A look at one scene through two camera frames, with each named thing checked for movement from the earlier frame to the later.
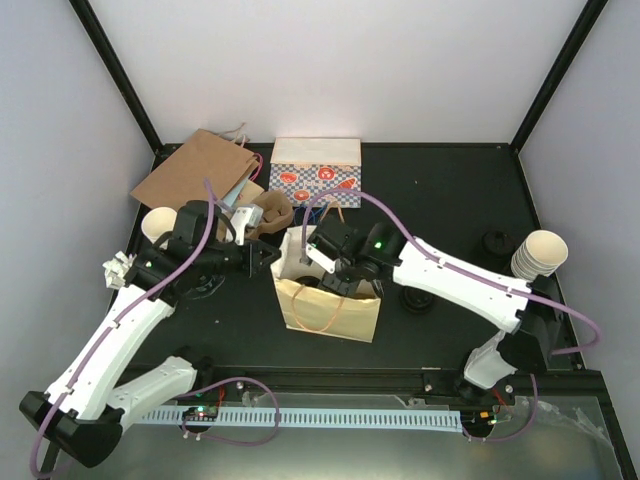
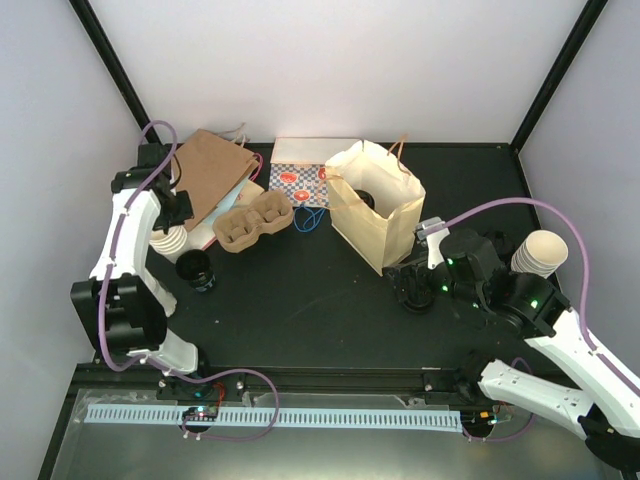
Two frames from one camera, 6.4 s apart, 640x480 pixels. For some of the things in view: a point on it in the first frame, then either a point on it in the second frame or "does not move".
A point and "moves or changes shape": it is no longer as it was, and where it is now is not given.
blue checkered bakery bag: [301, 167] does not move
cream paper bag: [316, 310] to [375, 205]
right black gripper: [344, 288] to [403, 271]
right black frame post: [584, 26] does not move
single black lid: [310, 281] moves or changes shape
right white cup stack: [541, 253] does not move
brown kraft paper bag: [224, 158] does not move
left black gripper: [252, 263] to [184, 213]
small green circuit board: [200, 413] does not move
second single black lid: [416, 300] does not move
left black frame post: [117, 72] does not move
